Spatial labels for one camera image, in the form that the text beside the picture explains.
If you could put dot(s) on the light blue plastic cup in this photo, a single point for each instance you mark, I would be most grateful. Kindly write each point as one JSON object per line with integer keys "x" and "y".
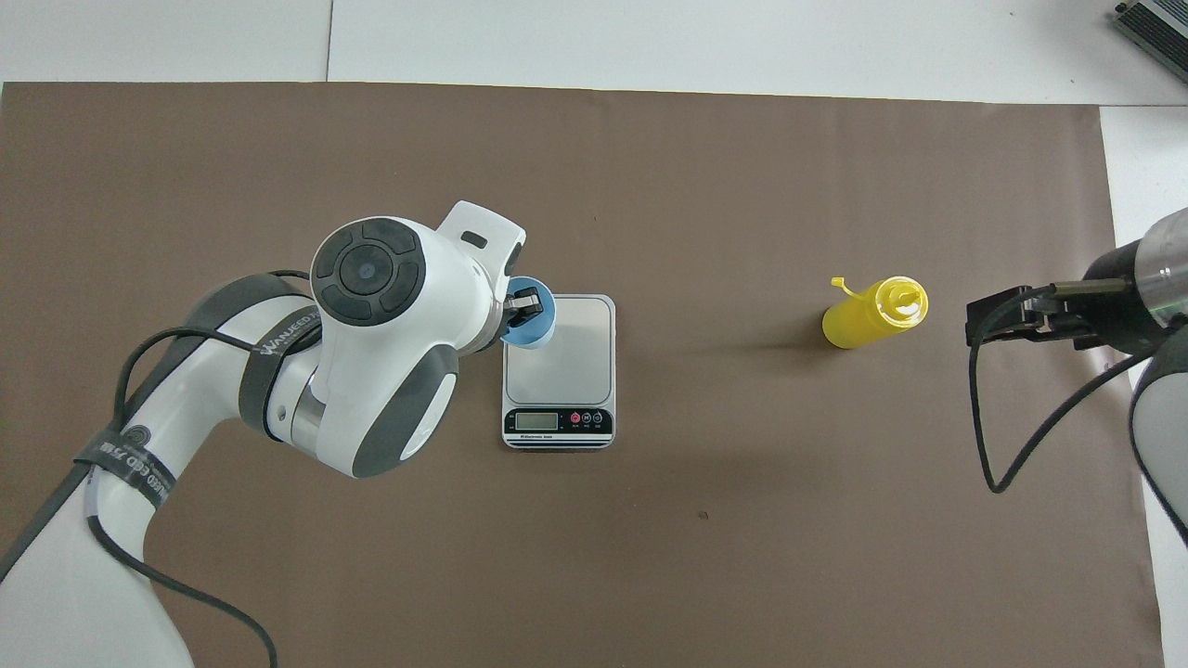
{"x": 538, "y": 329}

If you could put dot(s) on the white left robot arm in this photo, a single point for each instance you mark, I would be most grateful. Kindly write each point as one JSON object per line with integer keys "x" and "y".
{"x": 371, "y": 371}

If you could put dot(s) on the yellow squeeze bottle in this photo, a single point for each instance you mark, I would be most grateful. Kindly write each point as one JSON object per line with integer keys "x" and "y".
{"x": 863, "y": 320}

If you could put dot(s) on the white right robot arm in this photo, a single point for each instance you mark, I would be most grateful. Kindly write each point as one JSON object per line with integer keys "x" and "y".
{"x": 1165, "y": 408}

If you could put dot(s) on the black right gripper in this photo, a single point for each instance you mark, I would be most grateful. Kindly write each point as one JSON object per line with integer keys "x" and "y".
{"x": 1118, "y": 311}

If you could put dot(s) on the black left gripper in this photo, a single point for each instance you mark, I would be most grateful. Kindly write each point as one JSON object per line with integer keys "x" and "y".
{"x": 487, "y": 329}

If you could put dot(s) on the grey ribbed metal device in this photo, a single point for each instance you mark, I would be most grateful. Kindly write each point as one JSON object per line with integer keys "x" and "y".
{"x": 1155, "y": 32}

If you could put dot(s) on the silver digital kitchen scale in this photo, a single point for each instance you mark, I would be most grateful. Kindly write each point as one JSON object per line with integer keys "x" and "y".
{"x": 571, "y": 371}

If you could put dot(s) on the brown paper table mat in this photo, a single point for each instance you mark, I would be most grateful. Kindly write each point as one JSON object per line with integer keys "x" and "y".
{"x": 742, "y": 557}

